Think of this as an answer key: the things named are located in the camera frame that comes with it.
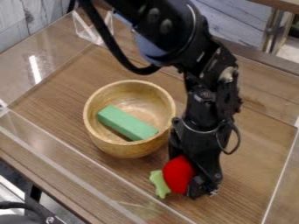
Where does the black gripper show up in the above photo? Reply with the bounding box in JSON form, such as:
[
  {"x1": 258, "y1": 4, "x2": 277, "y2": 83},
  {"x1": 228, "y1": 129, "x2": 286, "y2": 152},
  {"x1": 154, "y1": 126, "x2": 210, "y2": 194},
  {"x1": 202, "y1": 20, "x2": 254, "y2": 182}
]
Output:
[{"x1": 167, "y1": 116, "x2": 236, "y2": 200}]

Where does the red plush fruit green leaf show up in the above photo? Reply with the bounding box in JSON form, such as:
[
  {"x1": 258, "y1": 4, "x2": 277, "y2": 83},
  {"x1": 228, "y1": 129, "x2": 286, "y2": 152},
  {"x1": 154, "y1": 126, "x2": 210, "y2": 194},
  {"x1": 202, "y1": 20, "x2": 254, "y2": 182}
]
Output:
[{"x1": 150, "y1": 155, "x2": 196, "y2": 199}]

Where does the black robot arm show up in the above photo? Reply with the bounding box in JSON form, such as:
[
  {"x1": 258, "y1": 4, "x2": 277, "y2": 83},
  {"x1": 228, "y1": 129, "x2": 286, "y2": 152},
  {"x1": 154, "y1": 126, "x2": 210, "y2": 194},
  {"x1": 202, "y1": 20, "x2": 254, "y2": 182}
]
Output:
[{"x1": 79, "y1": 0, "x2": 242, "y2": 200}]

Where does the green rectangular block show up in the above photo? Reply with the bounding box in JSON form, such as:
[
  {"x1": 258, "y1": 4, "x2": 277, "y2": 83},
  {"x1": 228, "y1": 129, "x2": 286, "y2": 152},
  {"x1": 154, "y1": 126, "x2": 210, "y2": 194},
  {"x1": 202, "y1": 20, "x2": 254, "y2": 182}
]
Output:
[{"x1": 98, "y1": 105, "x2": 159, "y2": 141}]

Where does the wooden bowl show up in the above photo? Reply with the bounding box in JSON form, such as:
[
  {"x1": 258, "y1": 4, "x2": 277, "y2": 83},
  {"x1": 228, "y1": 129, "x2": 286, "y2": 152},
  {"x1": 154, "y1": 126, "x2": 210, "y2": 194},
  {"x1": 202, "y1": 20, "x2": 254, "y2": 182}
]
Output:
[{"x1": 83, "y1": 80, "x2": 177, "y2": 158}]

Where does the metal table leg background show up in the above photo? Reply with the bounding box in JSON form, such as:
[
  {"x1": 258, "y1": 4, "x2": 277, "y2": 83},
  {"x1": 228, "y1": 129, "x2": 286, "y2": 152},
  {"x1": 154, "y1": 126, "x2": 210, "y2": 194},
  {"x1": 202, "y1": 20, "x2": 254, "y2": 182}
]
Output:
[{"x1": 262, "y1": 9, "x2": 296, "y2": 55}]

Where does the black table frame bracket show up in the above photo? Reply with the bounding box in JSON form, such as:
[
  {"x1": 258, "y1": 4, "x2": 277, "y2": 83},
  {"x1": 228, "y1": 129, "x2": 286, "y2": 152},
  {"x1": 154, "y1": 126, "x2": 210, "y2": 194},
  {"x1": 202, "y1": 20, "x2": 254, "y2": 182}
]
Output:
[{"x1": 25, "y1": 185, "x2": 66, "y2": 224}]

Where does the black cable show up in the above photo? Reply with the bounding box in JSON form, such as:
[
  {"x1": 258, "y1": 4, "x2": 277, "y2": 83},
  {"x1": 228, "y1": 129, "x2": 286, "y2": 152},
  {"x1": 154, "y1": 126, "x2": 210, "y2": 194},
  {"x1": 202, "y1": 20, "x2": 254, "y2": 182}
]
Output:
[{"x1": 0, "y1": 199, "x2": 31, "y2": 217}]

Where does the clear acrylic corner bracket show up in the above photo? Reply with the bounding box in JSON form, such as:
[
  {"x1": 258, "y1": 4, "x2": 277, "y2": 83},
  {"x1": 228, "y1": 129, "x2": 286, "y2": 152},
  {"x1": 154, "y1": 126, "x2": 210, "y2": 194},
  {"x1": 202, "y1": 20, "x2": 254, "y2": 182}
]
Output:
[{"x1": 71, "y1": 11, "x2": 114, "y2": 46}]

